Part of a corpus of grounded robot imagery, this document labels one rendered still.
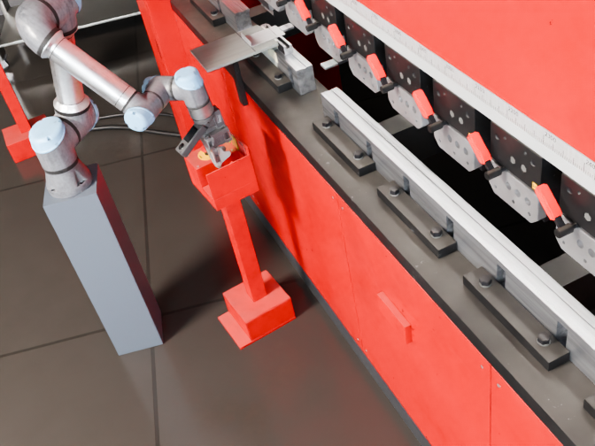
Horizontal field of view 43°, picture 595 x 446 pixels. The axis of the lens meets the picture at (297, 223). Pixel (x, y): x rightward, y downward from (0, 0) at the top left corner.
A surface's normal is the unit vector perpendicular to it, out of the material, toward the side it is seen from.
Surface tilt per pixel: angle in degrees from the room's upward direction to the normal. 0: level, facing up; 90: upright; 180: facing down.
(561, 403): 0
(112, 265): 90
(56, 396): 0
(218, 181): 90
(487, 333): 0
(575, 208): 90
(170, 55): 90
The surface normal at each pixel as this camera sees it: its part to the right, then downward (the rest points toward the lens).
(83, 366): -0.17, -0.74
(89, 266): 0.18, 0.62
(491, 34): -0.89, 0.40
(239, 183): 0.51, 0.50
